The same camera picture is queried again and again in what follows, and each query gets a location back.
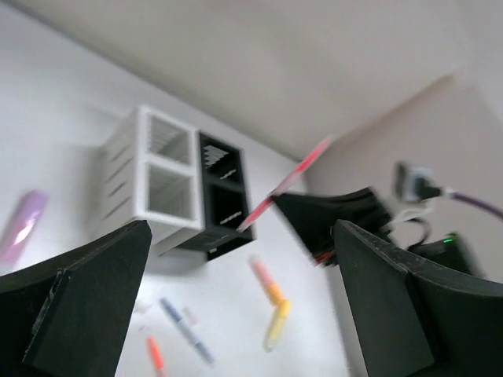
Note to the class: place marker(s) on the black slotted container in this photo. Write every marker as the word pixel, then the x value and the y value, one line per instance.
pixel 225 200

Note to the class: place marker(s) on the purple highlighter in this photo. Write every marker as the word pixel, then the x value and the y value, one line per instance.
pixel 21 225

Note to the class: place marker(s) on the blue pen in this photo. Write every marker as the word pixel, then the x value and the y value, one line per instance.
pixel 187 331

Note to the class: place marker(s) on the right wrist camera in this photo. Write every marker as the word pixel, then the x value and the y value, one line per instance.
pixel 413 184

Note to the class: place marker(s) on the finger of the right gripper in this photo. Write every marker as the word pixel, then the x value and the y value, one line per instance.
pixel 314 217

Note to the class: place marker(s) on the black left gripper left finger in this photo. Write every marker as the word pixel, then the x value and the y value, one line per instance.
pixel 69 315

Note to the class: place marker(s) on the white slotted container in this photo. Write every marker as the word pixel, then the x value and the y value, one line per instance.
pixel 151 171

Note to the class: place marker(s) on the yellow highlighter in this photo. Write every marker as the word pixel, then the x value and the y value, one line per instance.
pixel 276 326

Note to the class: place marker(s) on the red pen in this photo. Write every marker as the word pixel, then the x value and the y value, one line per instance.
pixel 288 182

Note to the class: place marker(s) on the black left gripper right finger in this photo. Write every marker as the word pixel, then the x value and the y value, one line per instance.
pixel 415 317

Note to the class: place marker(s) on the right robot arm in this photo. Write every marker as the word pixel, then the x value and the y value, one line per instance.
pixel 444 247

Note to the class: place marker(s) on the pink orange highlighter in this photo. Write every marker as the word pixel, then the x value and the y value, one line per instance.
pixel 268 284

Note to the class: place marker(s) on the orange pen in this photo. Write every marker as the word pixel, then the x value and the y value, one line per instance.
pixel 156 356

